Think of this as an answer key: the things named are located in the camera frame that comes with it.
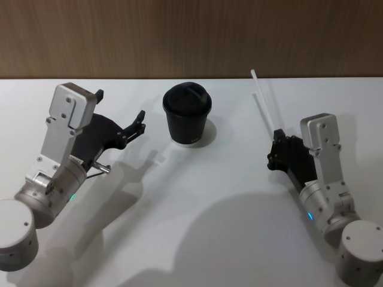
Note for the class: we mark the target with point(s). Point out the black paper cup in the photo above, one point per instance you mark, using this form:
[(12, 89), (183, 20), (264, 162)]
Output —
[(185, 128)]

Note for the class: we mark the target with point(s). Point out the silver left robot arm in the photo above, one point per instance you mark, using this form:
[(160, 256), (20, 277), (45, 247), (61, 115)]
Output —
[(60, 131)]

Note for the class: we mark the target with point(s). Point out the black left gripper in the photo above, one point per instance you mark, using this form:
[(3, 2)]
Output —
[(98, 134)]

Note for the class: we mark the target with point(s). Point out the black plastic cup lid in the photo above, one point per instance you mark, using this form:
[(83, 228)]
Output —
[(187, 97)]

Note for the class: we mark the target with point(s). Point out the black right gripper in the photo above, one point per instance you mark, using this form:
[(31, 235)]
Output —
[(299, 161)]

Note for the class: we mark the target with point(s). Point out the white plastic straw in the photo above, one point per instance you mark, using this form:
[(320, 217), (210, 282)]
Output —
[(262, 100)]

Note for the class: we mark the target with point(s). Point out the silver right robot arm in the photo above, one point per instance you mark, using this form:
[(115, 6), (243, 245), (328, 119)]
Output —
[(323, 137)]

